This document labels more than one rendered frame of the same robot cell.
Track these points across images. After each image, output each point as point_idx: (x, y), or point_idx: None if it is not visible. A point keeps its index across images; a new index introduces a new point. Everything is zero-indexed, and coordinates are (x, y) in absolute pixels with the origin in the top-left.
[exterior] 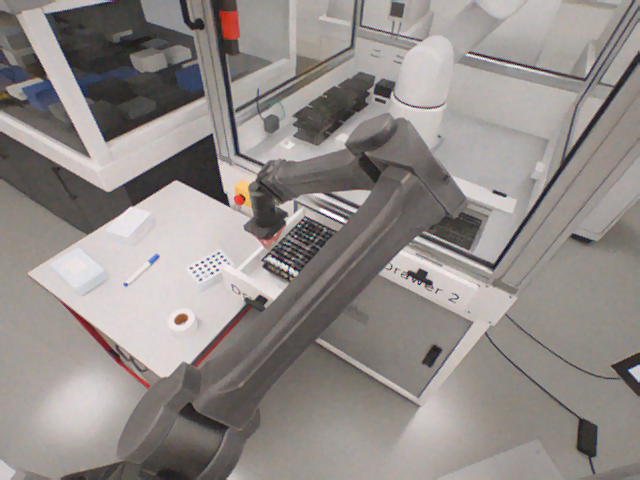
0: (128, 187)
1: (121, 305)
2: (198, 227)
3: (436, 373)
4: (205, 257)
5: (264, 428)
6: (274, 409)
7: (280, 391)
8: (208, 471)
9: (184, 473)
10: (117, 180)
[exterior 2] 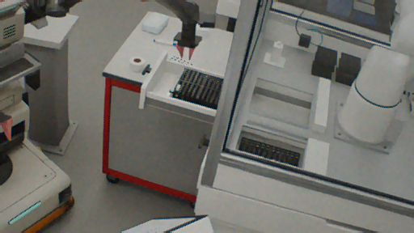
0: (230, 21)
1: (141, 44)
2: (213, 56)
3: None
4: (185, 60)
5: (122, 206)
6: (137, 210)
7: (153, 211)
8: (48, 5)
9: (47, 2)
10: (225, 11)
